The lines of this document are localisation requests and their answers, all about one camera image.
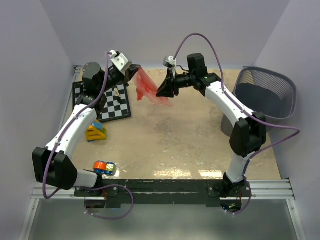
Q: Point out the red plastic trash bag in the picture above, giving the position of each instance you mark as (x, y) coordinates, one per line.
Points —
(145, 87)

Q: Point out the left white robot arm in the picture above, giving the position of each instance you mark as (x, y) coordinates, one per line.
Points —
(53, 163)

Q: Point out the grey mesh trash bin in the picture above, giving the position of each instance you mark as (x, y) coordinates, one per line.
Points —
(268, 92)

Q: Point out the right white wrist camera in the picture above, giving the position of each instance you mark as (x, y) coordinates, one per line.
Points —
(170, 63)

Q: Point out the orange tape roll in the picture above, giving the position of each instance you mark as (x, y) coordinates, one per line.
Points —
(100, 167)

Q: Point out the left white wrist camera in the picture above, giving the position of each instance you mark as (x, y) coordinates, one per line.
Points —
(120, 61)

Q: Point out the beige chess piece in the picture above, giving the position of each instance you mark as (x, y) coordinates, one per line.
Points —
(116, 92)

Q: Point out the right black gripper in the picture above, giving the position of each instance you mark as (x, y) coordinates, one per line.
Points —
(170, 87)

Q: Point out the yellow blue toy blocks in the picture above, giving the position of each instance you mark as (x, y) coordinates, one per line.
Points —
(96, 132)

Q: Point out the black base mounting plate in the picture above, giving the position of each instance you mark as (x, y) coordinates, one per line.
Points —
(208, 192)

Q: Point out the black white chessboard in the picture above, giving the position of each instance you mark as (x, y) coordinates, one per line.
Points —
(113, 110)

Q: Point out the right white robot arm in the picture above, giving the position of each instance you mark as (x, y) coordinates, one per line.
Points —
(249, 132)

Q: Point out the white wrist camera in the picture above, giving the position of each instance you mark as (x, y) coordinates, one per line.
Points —
(170, 63)
(120, 61)

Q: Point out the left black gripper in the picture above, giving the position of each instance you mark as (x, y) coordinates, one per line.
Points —
(130, 74)

